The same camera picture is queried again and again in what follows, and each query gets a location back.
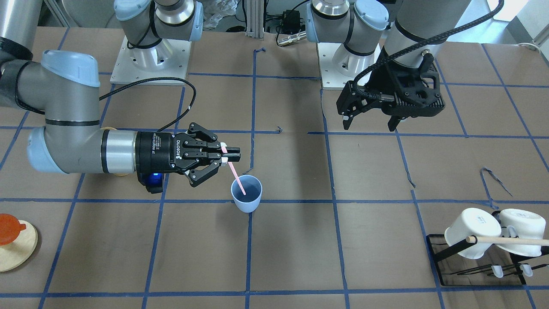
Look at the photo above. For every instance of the white mug upper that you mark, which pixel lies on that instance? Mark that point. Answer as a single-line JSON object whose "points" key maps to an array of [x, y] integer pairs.
{"points": [[527, 225]]}

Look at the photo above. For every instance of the white mug lower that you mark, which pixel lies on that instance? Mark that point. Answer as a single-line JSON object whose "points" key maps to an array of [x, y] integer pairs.
{"points": [[472, 221]]}

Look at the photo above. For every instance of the aluminium frame post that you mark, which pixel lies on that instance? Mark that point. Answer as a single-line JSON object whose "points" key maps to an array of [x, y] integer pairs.
{"points": [[255, 10]]}

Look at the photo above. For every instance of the orange lid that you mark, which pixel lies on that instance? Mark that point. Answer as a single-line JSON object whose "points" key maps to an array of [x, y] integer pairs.
{"points": [[10, 228]]}

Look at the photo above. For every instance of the white mug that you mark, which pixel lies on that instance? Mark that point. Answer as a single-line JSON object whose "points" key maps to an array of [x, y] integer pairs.
{"points": [[527, 225], [472, 221]]}

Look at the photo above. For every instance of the blue plastic cup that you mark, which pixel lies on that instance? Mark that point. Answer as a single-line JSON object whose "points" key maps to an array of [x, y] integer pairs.
{"points": [[252, 186]]}

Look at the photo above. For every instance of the pink chopstick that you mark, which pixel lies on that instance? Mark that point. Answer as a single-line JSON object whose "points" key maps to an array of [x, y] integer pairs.
{"points": [[230, 164]]}

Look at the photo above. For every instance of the black wire mug rack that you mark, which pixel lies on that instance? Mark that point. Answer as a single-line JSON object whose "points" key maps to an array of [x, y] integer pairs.
{"points": [[477, 261]]}

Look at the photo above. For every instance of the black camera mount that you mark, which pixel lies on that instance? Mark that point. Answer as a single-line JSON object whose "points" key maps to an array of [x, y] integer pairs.
{"points": [[153, 182]]}

